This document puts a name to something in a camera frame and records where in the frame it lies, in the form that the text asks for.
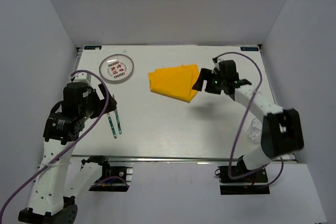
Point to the round patterned plate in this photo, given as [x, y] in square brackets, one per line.
[116, 68]

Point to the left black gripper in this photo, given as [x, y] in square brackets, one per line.
[101, 103]

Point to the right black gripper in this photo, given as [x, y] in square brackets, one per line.
[204, 75]

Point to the clear plastic cup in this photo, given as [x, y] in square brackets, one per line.
[254, 130]

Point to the blue table label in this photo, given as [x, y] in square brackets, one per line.
[92, 47]
[249, 49]

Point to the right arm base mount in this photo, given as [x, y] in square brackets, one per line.
[255, 184]

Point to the right blue table label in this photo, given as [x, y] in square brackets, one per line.
[249, 49]

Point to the fork with teal handle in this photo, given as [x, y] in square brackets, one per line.
[111, 125]

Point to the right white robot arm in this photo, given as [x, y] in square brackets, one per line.
[281, 132]

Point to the left blue table label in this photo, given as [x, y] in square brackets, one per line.
[92, 47]

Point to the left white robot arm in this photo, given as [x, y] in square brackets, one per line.
[52, 201]

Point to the knife with teal handle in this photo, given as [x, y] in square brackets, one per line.
[118, 121]

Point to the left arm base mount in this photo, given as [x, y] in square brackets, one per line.
[113, 179]

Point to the yellow pikachu cloth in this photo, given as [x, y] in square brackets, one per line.
[175, 82]

